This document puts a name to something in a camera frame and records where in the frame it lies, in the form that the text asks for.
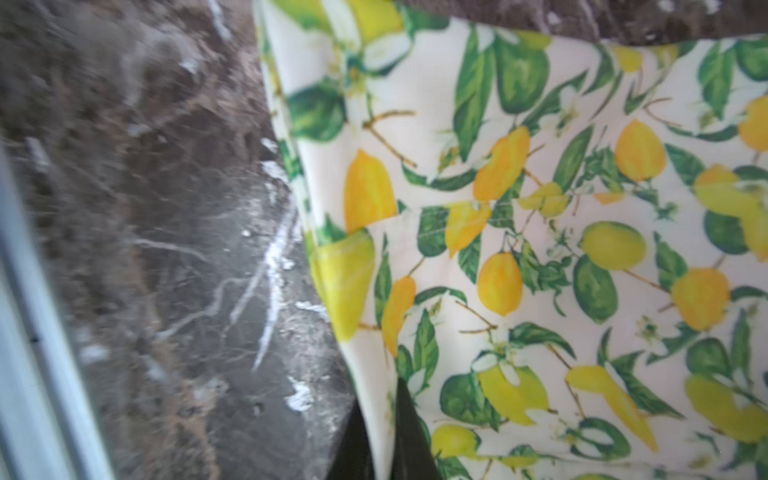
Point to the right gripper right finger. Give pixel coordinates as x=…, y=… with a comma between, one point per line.
x=412, y=458

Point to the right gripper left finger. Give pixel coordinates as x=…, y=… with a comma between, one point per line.
x=353, y=459

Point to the green lemon print skirt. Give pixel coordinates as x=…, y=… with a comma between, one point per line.
x=560, y=246

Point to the aluminium front rail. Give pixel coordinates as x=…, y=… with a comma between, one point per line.
x=48, y=427

